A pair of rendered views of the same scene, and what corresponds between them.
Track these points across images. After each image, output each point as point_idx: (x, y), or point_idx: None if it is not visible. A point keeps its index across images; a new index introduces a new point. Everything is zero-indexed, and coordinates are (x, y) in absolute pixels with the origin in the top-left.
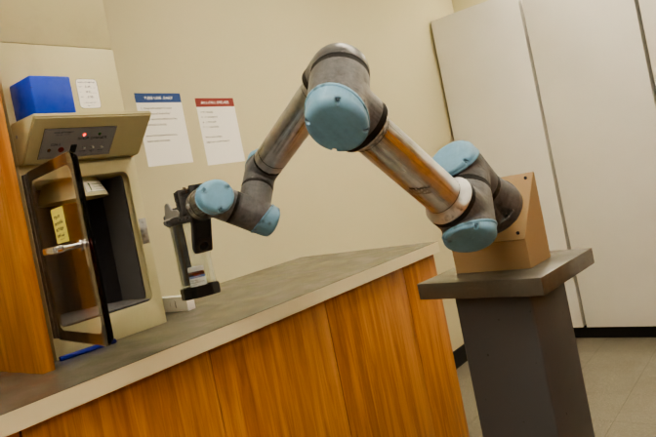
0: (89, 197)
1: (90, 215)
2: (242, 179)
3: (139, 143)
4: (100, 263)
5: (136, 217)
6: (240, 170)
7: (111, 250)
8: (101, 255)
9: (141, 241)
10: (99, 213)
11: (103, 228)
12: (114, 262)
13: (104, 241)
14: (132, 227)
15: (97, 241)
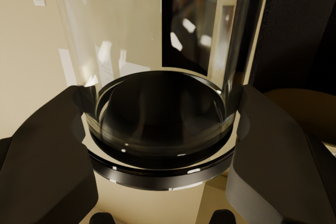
0: (270, 95)
1: (273, 66)
2: (60, 32)
3: (206, 208)
4: None
5: (249, 77)
6: (62, 41)
7: (272, 1)
8: None
9: (262, 16)
10: (262, 68)
11: (266, 43)
12: None
13: (274, 20)
14: (256, 50)
15: (283, 22)
